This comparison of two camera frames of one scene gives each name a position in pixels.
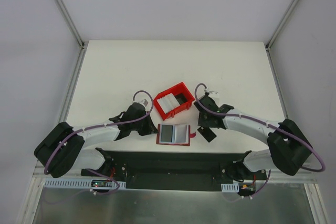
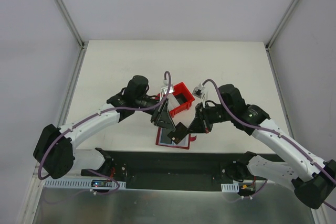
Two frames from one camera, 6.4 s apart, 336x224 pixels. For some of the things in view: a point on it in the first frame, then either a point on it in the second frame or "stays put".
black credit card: x=166 y=133 stays put
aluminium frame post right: x=290 y=9 stays put
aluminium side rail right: x=269 y=53 stays put
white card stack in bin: x=168 y=103 stays put
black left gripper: x=148 y=125 → x=158 y=114
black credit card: x=207 y=133 → x=180 y=132
